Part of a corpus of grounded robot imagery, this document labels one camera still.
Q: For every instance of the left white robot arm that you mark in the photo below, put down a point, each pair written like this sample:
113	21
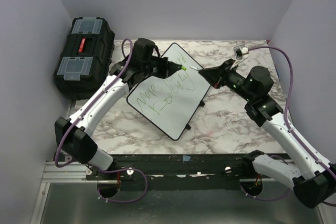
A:
74	134

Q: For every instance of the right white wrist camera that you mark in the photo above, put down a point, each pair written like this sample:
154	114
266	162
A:
241	53

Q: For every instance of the aluminium frame rail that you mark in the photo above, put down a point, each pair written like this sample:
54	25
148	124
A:
219	127

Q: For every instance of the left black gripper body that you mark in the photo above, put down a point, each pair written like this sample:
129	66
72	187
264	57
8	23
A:
158	67

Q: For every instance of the black plastic toolbox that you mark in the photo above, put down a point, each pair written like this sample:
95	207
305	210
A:
85	59

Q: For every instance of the white whiteboard black frame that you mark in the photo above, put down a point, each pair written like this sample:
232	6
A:
170	103

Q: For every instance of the black mounting rail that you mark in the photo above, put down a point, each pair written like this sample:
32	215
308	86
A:
168	172

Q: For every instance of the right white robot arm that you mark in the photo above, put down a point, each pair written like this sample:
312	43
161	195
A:
312	178

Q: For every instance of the blue tape piece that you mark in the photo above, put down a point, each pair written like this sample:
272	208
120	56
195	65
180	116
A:
186	158

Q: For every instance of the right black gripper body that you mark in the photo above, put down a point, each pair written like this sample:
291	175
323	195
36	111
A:
230	77

